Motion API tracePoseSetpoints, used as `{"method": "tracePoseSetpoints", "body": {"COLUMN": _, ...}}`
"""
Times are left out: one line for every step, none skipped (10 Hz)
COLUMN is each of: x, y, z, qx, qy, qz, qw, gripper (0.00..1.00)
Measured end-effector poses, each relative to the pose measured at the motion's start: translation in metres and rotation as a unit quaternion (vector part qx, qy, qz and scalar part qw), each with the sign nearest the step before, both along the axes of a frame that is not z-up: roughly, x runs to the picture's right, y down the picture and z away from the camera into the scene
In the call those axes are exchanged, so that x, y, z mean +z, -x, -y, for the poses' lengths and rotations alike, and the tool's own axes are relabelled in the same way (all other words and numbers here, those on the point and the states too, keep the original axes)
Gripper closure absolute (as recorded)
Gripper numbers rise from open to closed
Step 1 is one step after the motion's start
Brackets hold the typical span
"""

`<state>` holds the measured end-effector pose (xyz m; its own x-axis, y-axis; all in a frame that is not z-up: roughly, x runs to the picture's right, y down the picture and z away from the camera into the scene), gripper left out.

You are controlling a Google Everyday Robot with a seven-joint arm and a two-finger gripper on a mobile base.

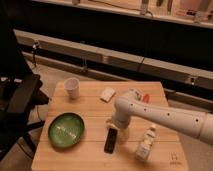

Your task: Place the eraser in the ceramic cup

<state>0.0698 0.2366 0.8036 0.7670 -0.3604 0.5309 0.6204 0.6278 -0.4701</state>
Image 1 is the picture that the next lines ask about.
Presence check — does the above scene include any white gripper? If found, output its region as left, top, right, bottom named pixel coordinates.
left=110, top=124, right=129, bottom=144

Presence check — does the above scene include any black rectangular eraser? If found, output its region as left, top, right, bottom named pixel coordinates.
left=104, top=128, right=117, bottom=154

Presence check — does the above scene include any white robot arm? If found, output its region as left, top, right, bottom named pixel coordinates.
left=112, top=89, right=213, bottom=146

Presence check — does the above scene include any white plastic bottle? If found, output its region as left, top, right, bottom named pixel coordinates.
left=135, top=124, right=156, bottom=161

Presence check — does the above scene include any small orange red object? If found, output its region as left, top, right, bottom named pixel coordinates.
left=142, top=94, right=150, bottom=103

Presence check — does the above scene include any wooden table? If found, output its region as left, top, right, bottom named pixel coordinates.
left=31, top=81, right=188, bottom=171

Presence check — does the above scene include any green glazed bowl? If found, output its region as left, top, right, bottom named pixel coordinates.
left=48, top=113, right=85, bottom=149

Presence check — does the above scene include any black stand on left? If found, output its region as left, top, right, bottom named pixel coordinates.
left=0, top=19, right=49, bottom=161

